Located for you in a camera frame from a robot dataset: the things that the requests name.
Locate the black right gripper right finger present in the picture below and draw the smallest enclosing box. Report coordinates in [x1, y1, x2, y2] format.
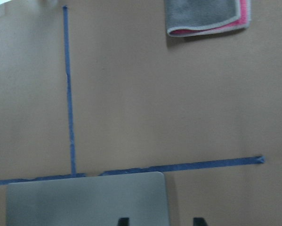
[193, 217, 206, 226]

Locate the grey laptop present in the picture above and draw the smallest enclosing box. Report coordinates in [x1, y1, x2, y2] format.
[6, 172, 170, 226]

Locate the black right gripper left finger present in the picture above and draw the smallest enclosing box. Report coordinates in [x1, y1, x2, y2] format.
[118, 217, 129, 226]

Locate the folded grey pink cloth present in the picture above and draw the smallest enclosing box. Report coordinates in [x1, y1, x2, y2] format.
[164, 0, 251, 37]

